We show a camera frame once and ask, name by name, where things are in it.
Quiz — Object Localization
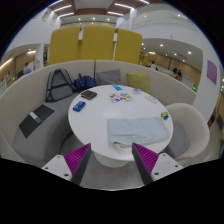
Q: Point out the grey cushion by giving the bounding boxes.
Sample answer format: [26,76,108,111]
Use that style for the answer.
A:
[95,69,123,86]

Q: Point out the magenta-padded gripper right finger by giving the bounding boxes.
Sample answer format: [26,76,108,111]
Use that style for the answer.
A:
[131,142,184,186]

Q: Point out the yellow-green cushion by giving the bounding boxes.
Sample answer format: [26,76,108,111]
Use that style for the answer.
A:
[126,72,151,94]

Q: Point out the blue rectangular box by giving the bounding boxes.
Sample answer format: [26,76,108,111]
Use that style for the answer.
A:
[72,100,87,113]

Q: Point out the purple wall poster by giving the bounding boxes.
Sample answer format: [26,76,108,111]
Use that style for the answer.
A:
[206,59,218,86]

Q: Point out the grey mesh backpack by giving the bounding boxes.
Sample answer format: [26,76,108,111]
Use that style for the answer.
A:
[45,68,77,103]

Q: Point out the dark blue patterned bag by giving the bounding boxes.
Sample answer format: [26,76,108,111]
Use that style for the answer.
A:
[73,73,98,92]

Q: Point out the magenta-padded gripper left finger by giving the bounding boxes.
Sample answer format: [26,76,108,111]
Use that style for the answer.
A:
[41,143,92,186]

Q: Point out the white flat box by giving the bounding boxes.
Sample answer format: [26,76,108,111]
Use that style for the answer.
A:
[145,94,159,104]

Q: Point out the colourful sticker sheet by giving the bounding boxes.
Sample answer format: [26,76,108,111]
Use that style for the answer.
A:
[108,92,134,104]

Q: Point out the blue card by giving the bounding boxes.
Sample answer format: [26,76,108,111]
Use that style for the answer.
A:
[111,84,124,92]

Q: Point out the white armchair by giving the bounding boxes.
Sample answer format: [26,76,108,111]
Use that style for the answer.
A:
[164,102,211,160]

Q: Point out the light blue towel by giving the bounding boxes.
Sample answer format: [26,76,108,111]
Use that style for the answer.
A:
[106,115,172,152]

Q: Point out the curved white sofa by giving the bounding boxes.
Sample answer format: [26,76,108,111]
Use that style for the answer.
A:
[0,59,198,164]

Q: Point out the yellow partition panel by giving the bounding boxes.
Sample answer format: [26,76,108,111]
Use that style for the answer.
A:
[48,25,83,66]
[114,27,144,65]
[79,24,116,61]

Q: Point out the ceiling lights group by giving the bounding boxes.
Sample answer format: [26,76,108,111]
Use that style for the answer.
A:
[48,0,151,19]

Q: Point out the person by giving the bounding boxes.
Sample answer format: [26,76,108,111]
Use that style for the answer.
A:
[172,67,183,80]
[23,62,33,76]

